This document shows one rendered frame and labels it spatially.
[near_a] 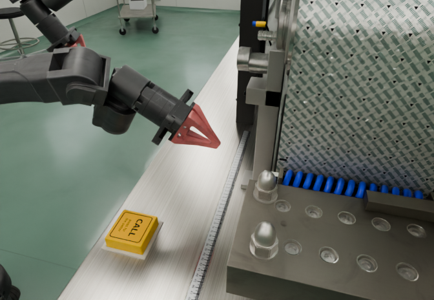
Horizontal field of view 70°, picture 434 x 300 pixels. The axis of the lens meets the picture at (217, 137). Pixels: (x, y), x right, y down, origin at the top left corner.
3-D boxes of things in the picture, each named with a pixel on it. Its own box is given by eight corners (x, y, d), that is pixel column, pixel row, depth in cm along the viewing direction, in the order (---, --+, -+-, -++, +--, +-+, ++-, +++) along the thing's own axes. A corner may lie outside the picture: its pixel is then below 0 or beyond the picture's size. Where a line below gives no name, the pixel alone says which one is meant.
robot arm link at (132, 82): (106, 70, 47) (125, 55, 52) (96, 100, 52) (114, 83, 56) (144, 96, 48) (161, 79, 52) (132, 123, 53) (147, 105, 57)
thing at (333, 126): (275, 172, 54) (289, 70, 43) (427, 197, 49) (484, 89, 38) (275, 174, 53) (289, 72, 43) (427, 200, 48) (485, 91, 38)
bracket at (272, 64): (242, 173, 71) (250, 39, 54) (270, 178, 70) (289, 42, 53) (238, 188, 67) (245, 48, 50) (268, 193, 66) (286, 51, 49)
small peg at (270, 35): (259, 31, 46) (258, 28, 45) (278, 32, 46) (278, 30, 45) (258, 41, 47) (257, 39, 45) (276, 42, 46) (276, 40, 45)
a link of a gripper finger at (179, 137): (205, 165, 54) (159, 136, 53) (216, 142, 60) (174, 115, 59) (226, 141, 50) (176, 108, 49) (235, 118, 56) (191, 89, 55)
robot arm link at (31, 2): (20, 1, 79) (11, 6, 75) (41, -14, 78) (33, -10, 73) (42, 25, 83) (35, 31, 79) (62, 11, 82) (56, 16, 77)
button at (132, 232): (125, 217, 60) (123, 208, 59) (159, 224, 59) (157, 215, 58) (106, 247, 55) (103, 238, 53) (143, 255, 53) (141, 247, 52)
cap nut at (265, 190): (255, 184, 49) (257, 162, 47) (278, 189, 48) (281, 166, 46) (251, 201, 46) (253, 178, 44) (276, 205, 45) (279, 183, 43)
